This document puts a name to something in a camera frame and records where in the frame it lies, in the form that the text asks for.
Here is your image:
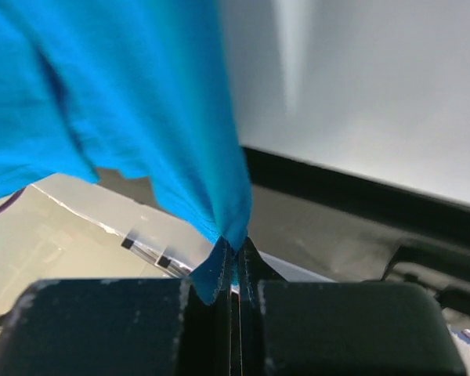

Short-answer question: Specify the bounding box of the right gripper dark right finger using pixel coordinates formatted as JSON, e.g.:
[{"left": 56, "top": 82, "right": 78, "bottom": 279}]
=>
[{"left": 237, "top": 240, "right": 466, "bottom": 375}]

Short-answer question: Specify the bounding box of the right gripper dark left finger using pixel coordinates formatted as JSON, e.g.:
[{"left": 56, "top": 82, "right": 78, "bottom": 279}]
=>
[{"left": 0, "top": 240, "right": 232, "bottom": 375}]

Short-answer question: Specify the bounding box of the blue t shirt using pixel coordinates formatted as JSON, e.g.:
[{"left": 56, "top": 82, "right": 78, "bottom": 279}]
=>
[{"left": 0, "top": 0, "right": 254, "bottom": 251}]

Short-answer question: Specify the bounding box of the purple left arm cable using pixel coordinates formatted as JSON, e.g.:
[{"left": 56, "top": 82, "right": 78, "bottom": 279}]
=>
[{"left": 0, "top": 187, "right": 27, "bottom": 224}]

